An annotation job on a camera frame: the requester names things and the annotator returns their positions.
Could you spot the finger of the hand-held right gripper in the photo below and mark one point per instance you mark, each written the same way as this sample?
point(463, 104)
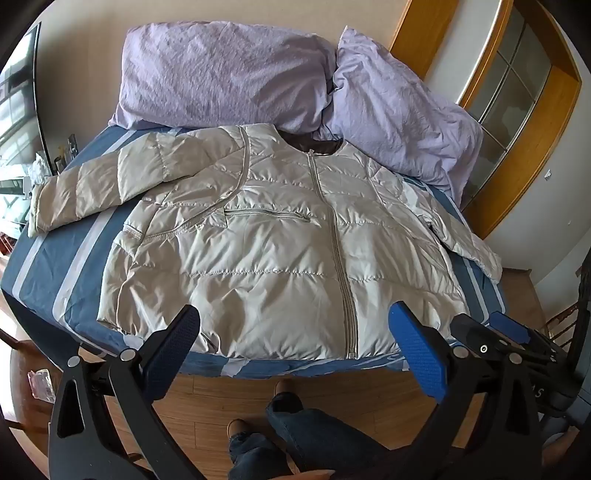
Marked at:
point(508, 325)
point(471, 330)

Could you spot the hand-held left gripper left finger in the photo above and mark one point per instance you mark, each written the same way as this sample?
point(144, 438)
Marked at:
point(174, 344)

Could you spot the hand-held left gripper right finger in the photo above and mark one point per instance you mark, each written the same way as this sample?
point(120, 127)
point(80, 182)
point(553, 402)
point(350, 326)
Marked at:
point(421, 353)

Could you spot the beige puffer jacket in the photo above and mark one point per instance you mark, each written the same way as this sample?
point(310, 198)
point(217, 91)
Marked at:
point(277, 258)

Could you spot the wooden chair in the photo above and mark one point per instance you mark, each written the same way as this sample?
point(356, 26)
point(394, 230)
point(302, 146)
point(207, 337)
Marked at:
point(561, 321)

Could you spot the brown shoe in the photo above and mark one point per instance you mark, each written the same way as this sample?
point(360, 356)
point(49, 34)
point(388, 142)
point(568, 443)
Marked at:
point(284, 388)
point(240, 429)

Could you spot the clear plastic bag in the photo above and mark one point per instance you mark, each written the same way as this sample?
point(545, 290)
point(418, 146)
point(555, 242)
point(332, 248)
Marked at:
point(42, 385)

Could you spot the person's blue jeans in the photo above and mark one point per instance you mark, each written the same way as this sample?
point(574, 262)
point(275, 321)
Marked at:
point(286, 438)

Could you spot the round wooden table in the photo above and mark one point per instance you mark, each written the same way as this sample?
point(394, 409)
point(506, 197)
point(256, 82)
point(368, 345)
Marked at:
point(27, 406)

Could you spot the crumpled lilac pillow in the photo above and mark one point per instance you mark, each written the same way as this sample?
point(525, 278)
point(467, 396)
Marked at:
point(397, 124)

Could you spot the wooden framed glass door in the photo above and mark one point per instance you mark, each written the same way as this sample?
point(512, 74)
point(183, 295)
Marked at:
point(508, 106)

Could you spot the wide lilac pillow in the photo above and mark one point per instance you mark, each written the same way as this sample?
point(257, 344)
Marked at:
point(221, 69)

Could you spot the black flat screen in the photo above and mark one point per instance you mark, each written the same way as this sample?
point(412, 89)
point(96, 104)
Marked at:
point(21, 92)

